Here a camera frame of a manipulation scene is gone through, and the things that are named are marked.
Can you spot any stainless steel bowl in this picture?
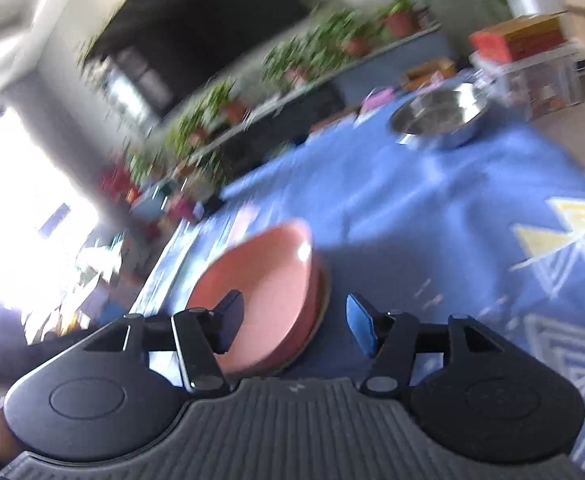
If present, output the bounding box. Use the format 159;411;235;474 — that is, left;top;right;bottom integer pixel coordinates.
389;81;490;151

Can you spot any potted plant in terracotta pot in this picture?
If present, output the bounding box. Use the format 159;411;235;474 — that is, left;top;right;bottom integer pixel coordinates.
372;0;423;38
200;80;253;123
262;35;323;88
317;7;378;58
165;110;218;153

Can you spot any row of potted plants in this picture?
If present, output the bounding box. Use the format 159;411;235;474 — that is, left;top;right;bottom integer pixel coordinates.
182;25;455;171

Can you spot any pink oval dish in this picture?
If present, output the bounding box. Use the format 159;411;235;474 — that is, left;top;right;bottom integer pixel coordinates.
185;220;323;376

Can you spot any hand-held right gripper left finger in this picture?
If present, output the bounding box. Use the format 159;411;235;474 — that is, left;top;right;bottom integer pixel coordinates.
83;290;246;395

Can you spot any open cardboard box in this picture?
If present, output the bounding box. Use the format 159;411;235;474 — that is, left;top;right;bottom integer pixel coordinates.
402;58;457;86

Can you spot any dark wall panel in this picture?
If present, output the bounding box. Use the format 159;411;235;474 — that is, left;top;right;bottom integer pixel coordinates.
77;0;318;116

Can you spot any pink carton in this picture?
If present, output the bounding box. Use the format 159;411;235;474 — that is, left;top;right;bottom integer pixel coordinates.
361;87;396;114

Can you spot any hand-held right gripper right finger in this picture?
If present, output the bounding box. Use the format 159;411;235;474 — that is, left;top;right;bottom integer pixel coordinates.
346;294;509;397

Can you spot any blue printed tablecloth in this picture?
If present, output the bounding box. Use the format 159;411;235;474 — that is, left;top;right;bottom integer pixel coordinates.
132;80;585;476

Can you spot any red gift box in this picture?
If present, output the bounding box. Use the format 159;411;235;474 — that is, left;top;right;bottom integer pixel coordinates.
469;12;568;63

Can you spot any clear plastic storage box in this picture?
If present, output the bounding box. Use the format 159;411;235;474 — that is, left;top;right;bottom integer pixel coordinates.
472;42;585;121

